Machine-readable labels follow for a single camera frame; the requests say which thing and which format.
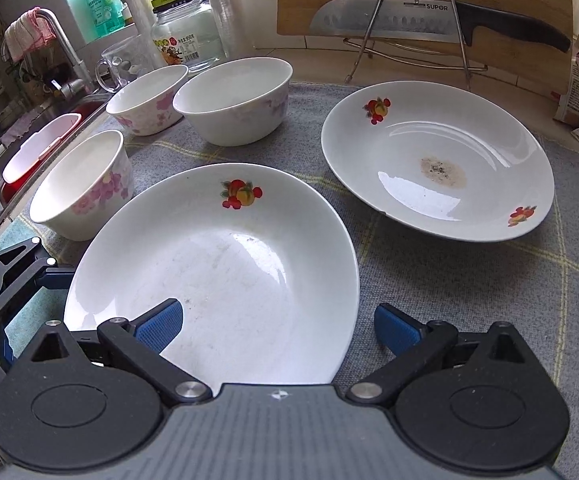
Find steel faucet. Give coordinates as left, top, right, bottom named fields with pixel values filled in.
left=2, top=8, right=100, bottom=101

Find white bowl pink purple flowers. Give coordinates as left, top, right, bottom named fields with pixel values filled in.
left=28, top=129, right=135, bottom=242

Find clear glass mug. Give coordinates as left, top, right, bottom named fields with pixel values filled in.
left=94, top=35, right=160, bottom=93

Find grey checked cloth mat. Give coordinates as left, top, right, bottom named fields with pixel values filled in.
left=0, top=80, right=579, bottom=480

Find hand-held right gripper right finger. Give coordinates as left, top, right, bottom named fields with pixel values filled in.
left=347, top=303, right=540, bottom=406

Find black-handled kitchen cleaver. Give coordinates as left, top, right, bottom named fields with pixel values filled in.
left=309, top=0, right=571, bottom=52

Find metal wire rack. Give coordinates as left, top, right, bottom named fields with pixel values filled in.
left=342, top=0, right=489, bottom=92

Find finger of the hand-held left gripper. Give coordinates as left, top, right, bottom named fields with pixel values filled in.
left=0, top=327, right=18, bottom=373
left=0, top=237, right=76, bottom=313

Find teal towel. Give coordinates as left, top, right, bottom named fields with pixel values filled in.
left=0, top=212, right=70, bottom=366

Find white bowl pale flowers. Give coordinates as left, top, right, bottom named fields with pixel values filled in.
left=172, top=57, right=293, bottom=147

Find glass jar with label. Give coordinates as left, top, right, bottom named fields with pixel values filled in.
left=150, top=0, right=230, bottom=73

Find clear plastic wrap roll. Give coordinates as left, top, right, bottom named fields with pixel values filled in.
left=200, top=0, right=248, bottom=58

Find pink dish cloth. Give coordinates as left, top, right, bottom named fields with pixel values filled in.
left=4, top=6, right=56, bottom=61

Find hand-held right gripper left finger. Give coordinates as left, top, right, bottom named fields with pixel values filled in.
left=17, top=298, right=209, bottom=406

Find white fruit-print plate brown stain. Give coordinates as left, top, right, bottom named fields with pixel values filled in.
left=320, top=80, right=555, bottom=243

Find red and white basin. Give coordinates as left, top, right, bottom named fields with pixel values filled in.
left=2, top=112, right=81, bottom=184

